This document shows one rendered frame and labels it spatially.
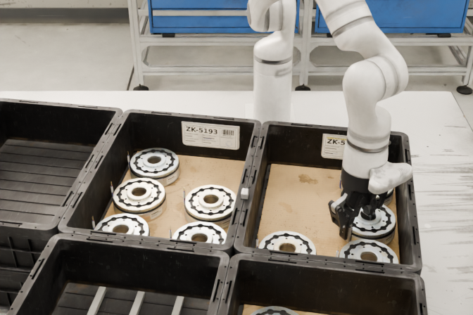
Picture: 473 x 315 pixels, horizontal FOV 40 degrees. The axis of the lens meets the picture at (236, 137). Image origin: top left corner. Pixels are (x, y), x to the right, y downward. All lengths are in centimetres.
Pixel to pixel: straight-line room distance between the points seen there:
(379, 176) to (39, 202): 67
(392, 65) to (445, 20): 229
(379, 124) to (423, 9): 223
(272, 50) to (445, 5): 188
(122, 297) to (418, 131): 99
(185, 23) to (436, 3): 120
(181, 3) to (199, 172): 184
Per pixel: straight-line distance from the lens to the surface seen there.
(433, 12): 329
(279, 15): 146
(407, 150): 132
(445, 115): 191
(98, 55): 377
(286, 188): 134
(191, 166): 140
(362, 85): 101
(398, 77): 104
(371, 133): 107
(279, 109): 157
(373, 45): 106
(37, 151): 151
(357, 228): 122
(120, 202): 128
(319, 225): 126
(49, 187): 140
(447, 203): 158
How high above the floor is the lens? 166
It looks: 34 degrees down
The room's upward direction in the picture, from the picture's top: straight up
